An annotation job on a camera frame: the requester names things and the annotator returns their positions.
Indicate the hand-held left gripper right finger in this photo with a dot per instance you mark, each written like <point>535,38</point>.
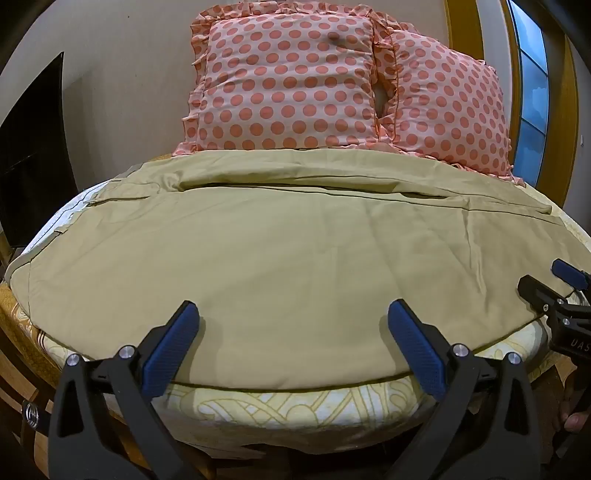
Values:
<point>418,353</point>

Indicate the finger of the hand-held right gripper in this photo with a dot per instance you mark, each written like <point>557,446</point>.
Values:
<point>572,275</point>
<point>535,290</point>

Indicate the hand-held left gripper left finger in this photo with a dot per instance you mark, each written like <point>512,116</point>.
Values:
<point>170,353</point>

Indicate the tan blanket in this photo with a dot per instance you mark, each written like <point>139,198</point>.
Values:
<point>277,258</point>

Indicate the person's right hand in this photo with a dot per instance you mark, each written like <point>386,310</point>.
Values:
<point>575,413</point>

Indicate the bed with yellow patterned sheet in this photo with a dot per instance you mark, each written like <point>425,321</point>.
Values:
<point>258,408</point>

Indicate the small pink polka dot pillow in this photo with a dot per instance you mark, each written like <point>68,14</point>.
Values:
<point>455,101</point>

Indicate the black television screen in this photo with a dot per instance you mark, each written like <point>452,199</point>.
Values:
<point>32,166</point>

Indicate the large pink polka dot pillow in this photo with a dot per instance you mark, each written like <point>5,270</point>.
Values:
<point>286,87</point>

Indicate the window with wooden frame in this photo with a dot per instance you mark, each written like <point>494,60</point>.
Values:
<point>531,83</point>

